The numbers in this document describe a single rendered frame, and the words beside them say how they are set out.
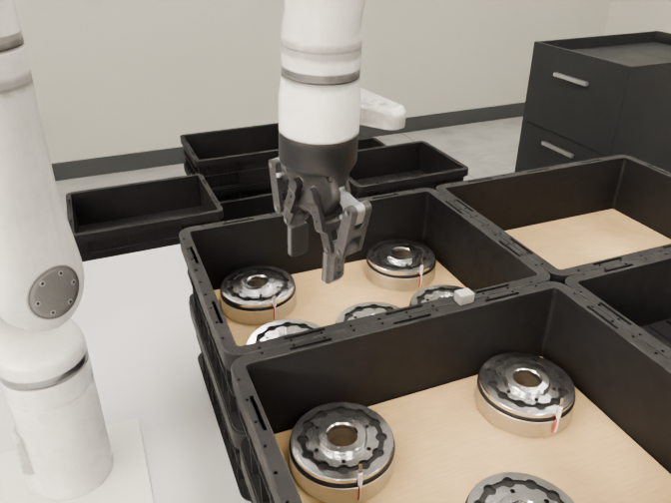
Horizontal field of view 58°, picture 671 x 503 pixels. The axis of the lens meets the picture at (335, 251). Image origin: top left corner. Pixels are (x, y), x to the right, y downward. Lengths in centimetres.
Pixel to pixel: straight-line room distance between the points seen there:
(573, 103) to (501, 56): 226
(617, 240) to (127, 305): 85
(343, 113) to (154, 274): 75
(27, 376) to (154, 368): 31
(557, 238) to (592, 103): 119
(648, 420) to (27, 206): 63
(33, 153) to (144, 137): 311
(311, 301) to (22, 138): 44
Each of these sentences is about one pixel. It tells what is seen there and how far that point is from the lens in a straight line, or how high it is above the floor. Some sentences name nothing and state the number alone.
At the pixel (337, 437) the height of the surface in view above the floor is 85.
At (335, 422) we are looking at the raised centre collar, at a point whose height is 87.
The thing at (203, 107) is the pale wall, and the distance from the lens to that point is 370.
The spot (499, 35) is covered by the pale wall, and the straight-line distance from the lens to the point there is 447.
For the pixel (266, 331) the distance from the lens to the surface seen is 76.
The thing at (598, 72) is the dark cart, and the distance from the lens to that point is 221.
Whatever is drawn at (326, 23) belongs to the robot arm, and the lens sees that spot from 51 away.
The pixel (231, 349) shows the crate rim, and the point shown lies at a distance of 62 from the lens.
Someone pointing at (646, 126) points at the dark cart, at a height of 70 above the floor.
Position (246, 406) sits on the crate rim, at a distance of 56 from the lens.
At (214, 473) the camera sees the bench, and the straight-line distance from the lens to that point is 82.
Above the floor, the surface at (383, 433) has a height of 86.
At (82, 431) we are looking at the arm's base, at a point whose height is 80.
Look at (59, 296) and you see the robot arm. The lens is 65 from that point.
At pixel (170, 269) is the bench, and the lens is 123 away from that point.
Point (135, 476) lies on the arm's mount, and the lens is 83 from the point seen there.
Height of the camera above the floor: 131
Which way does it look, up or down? 29 degrees down
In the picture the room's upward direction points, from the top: straight up
